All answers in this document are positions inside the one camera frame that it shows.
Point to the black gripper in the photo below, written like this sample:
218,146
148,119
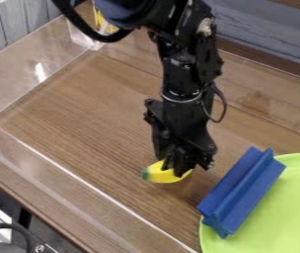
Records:
181,138

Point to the yellow toy banana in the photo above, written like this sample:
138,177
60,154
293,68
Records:
155,176

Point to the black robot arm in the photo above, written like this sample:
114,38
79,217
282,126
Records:
183,30

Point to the green plate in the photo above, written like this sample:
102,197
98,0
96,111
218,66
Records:
271,230

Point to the blue plastic block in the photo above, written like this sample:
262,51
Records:
230,202

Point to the yellow labelled tin can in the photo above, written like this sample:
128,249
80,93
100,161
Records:
103,26

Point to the clear acrylic barrier wall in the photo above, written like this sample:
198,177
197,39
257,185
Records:
75,144

